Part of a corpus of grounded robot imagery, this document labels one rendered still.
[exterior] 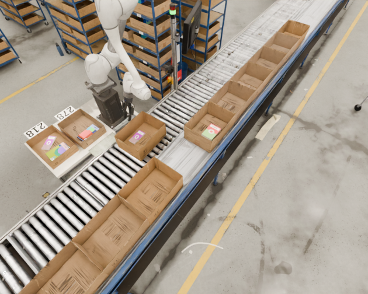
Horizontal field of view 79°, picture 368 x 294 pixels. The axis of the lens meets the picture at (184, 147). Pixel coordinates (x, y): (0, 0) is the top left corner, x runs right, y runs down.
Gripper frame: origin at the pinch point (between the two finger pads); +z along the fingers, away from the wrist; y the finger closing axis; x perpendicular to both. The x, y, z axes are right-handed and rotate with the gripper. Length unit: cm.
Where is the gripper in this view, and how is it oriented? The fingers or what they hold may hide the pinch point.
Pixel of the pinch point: (127, 116)
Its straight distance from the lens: 212.8
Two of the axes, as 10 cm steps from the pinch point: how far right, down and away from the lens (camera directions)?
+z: -2.1, 7.6, 6.1
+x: -5.7, 4.2, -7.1
